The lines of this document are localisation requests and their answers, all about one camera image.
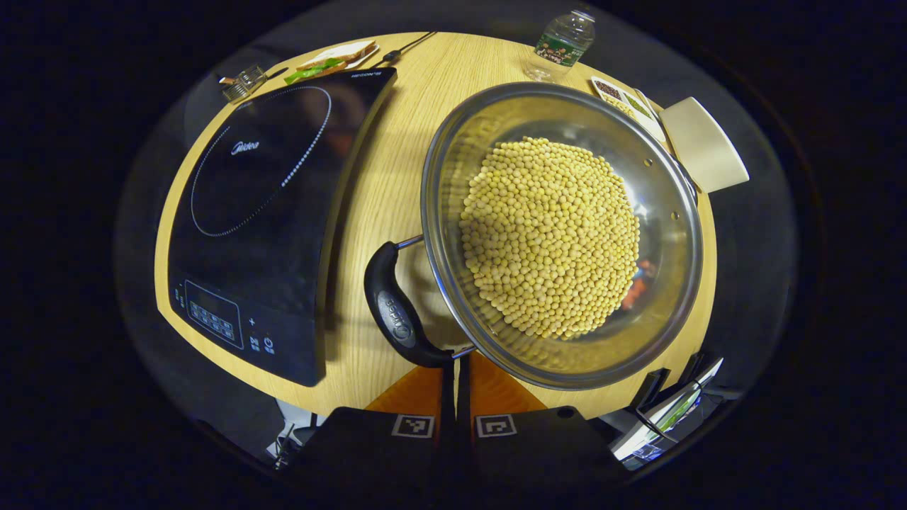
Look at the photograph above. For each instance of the lettuce sandwich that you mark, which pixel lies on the lettuce sandwich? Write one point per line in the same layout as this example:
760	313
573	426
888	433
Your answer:
322	67

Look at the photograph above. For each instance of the white divided bean tray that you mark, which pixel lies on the white divided bean tray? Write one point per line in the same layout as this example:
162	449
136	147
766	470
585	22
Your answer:
627	106

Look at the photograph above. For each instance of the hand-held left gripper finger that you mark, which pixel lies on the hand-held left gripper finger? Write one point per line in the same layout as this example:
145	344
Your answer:
462	407
447	407

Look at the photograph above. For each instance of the clear plastic water bottle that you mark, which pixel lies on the clear plastic water bottle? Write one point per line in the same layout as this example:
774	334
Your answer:
560	46

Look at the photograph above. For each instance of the pile of soybeans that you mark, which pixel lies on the pile of soybeans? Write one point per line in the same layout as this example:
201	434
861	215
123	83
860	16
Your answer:
549	234

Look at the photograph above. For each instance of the stainless steel pot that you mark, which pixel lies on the stainless steel pot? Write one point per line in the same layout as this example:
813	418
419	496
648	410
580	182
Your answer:
659	212

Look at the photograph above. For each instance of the black induction cooktop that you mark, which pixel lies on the black induction cooktop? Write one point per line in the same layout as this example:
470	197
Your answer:
262	234

